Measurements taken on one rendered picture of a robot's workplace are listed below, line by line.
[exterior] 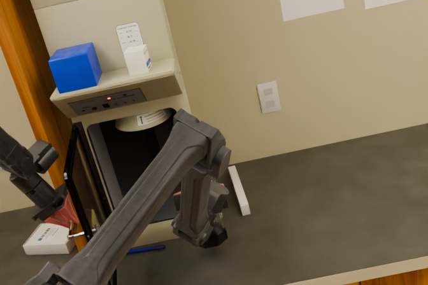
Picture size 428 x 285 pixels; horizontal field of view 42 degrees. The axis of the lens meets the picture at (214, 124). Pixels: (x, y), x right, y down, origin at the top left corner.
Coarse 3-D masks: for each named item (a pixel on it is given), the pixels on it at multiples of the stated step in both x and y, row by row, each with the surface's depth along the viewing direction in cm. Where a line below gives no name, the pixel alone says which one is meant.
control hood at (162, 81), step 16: (160, 64) 147; (112, 80) 143; (128, 80) 141; (144, 80) 141; (160, 80) 142; (176, 80) 145; (64, 96) 142; (80, 96) 142; (96, 96) 144; (160, 96) 151; (64, 112) 149; (96, 112) 153
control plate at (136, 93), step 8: (136, 88) 144; (104, 96) 145; (112, 96) 146; (120, 96) 146; (128, 96) 147; (136, 96) 148; (144, 96) 149; (72, 104) 146; (80, 104) 147; (88, 104) 148; (96, 104) 148; (112, 104) 150; (120, 104) 151; (128, 104) 152; (80, 112) 151; (88, 112) 152
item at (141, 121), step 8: (152, 112) 161; (160, 112) 162; (168, 112) 165; (120, 120) 163; (128, 120) 161; (136, 120) 160; (144, 120) 160; (152, 120) 161; (160, 120) 162; (120, 128) 163; (128, 128) 161; (136, 128) 160; (144, 128) 160
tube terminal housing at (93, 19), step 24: (96, 0) 144; (120, 0) 144; (144, 0) 144; (48, 24) 146; (72, 24) 146; (96, 24) 146; (120, 24) 146; (144, 24) 147; (168, 24) 155; (48, 48) 148; (96, 48) 149; (120, 48) 149; (168, 48) 150; (72, 120) 157; (96, 120) 157; (144, 240) 174
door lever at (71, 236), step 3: (72, 222) 144; (69, 225) 143; (72, 225) 142; (75, 225) 143; (69, 228) 141; (72, 228) 141; (75, 228) 142; (69, 231) 140; (72, 231) 140; (75, 231) 141; (69, 234) 139; (72, 234) 139; (75, 234) 139; (78, 234) 139; (81, 234) 139; (84, 234) 139; (69, 237) 138; (72, 237) 138; (75, 237) 139
